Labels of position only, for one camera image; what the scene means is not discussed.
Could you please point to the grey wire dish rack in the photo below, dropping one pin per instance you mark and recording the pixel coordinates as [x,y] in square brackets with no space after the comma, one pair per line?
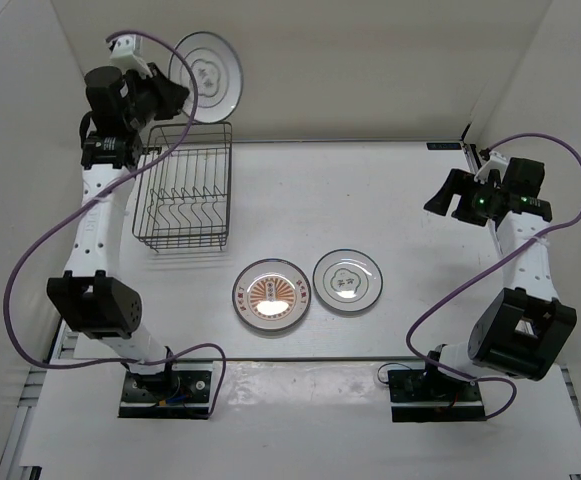
[184,203]

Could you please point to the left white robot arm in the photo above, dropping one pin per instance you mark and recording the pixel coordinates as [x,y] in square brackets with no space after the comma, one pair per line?
[90,295]

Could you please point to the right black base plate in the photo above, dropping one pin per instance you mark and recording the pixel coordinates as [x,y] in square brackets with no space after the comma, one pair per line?
[426,396]

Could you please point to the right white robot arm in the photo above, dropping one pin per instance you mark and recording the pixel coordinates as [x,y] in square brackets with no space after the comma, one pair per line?
[453,359]

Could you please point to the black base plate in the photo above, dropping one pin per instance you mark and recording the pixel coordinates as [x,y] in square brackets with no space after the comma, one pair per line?
[426,396]
[181,391]

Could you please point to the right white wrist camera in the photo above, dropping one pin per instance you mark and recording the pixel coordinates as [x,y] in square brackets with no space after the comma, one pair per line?
[494,168]

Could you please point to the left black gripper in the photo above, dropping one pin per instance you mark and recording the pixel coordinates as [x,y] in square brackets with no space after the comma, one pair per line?
[173,97]

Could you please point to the white plate black lettering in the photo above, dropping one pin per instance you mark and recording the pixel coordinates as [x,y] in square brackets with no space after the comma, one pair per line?
[347,281]

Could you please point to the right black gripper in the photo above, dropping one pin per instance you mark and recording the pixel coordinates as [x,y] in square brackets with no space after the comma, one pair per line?
[461,184]

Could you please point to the orange sunburst pattern plate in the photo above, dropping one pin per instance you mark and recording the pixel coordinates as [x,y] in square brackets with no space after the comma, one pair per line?
[271,296]

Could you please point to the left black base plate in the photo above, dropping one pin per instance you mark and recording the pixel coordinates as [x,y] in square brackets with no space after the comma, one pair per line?
[181,391]

